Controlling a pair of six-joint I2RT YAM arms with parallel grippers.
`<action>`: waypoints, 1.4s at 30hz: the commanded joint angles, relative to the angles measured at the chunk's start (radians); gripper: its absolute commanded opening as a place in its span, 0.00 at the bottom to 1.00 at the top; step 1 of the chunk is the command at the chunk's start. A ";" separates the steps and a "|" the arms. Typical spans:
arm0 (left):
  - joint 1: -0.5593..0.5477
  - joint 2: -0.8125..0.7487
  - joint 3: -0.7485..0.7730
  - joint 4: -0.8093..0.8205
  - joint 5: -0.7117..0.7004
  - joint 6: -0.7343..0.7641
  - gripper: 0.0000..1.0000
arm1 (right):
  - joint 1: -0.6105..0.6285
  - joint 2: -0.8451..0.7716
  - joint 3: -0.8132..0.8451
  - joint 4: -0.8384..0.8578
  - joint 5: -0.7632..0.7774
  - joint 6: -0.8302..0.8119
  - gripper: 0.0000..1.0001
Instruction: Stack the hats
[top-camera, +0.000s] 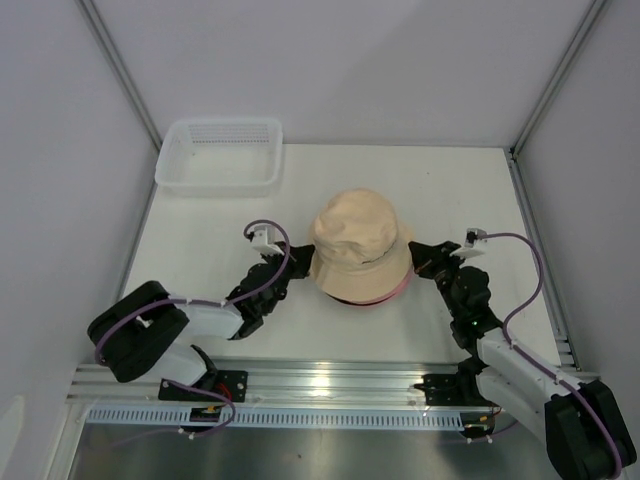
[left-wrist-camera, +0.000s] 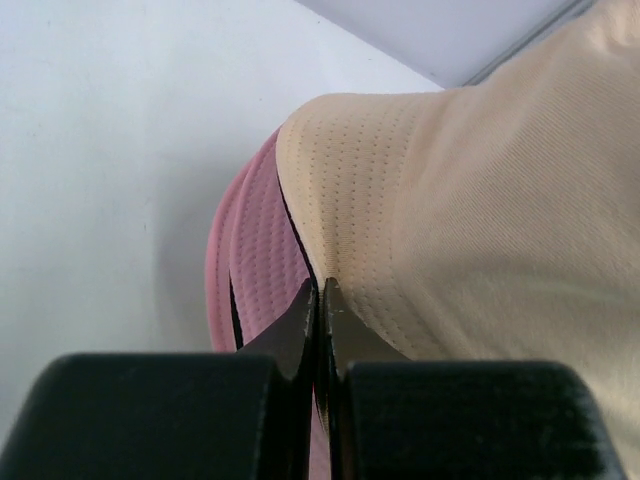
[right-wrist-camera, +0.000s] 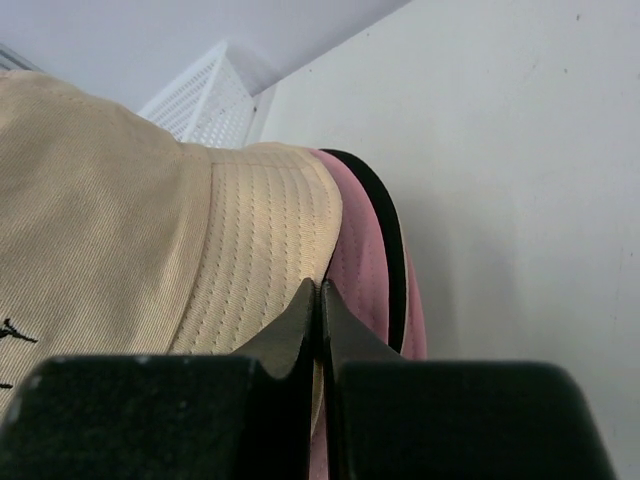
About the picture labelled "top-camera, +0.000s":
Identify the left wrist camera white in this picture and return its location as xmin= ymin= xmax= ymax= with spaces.
xmin=249 ymin=225 xmax=282 ymax=256

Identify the white plastic basket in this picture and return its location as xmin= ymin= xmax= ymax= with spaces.
xmin=154 ymin=117 xmax=283 ymax=198

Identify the right corner aluminium profile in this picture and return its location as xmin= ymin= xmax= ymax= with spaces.
xmin=507 ymin=0 xmax=614 ymax=156

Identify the black mounting plate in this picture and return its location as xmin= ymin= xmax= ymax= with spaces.
xmin=158 ymin=370 xmax=249 ymax=403
xmin=412 ymin=373 xmax=492 ymax=407

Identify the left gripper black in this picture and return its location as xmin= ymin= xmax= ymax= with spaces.
xmin=260 ymin=241 xmax=314 ymax=315

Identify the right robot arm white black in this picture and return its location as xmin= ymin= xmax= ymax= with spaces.
xmin=409 ymin=241 xmax=638 ymax=479

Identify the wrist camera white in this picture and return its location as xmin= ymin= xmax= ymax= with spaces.
xmin=249 ymin=225 xmax=282 ymax=256
xmin=451 ymin=228 xmax=488 ymax=260

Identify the cream bucket hat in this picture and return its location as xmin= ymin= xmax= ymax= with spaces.
xmin=309 ymin=188 xmax=412 ymax=301

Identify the black bucket hat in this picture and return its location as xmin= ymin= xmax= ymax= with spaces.
xmin=331 ymin=296 xmax=390 ymax=307

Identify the corner aluminium profile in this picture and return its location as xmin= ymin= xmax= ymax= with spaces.
xmin=507 ymin=0 xmax=614 ymax=156
xmin=74 ymin=0 xmax=164 ymax=146

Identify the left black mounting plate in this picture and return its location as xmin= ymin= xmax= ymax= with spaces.
xmin=158 ymin=370 xmax=249 ymax=403

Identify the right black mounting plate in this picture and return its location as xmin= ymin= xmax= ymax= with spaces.
xmin=412 ymin=373 xmax=492 ymax=407

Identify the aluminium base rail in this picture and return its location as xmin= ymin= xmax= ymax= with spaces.
xmin=67 ymin=319 xmax=611 ymax=414

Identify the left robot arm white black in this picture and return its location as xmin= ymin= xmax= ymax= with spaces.
xmin=87 ymin=245 xmax=315 ymax=401

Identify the white slotted cable duct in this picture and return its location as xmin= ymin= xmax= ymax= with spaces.
xmin=86 ymin=405 xmax=472 ymax=432

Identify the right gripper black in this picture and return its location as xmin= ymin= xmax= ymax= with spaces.
xmin=409 ymin=241 xmax=467 ymax=319

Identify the left corner aluminium profile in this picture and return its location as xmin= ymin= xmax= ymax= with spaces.
xmin=74 ymin=0 xmax=164 ymax=146

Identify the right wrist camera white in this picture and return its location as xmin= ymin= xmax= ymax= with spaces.
xmin=451 ymin=228 xmax=488 ymax=260

